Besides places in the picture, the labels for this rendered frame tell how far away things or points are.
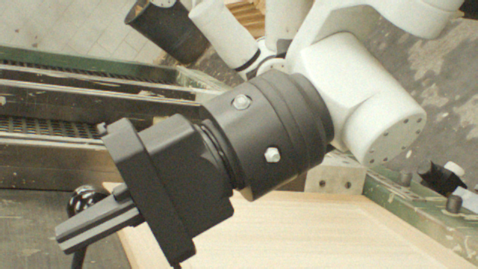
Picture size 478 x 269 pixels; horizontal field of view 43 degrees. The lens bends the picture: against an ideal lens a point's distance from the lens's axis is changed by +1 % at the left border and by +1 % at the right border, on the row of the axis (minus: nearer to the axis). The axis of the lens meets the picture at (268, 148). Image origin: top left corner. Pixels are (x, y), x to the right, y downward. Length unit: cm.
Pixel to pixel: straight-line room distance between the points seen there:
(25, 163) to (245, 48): 45
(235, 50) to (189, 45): 431
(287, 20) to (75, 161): 45
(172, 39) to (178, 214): 497
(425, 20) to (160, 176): 22
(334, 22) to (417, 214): 58
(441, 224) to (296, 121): 57
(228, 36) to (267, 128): 70
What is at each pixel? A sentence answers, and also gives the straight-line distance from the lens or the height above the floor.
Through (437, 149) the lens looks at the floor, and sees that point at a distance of 252.
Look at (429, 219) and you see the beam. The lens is 100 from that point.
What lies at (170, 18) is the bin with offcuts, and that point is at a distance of 536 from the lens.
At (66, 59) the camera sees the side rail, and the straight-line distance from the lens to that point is 239.
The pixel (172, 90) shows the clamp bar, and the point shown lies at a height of 109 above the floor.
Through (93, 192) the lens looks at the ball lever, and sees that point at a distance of 49.
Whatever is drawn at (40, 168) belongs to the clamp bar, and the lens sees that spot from 96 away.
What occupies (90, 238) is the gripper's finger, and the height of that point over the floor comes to 144.
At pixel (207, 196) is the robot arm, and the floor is 139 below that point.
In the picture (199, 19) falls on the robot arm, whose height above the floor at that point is 131.
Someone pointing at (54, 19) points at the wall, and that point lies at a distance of 625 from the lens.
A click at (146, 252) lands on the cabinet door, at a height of 129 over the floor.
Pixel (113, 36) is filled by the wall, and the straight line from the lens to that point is 636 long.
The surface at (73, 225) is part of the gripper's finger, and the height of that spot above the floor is 145.
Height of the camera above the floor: 159
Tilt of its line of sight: 28 degrees down
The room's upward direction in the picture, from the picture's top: 50 degrees counter-clockwise
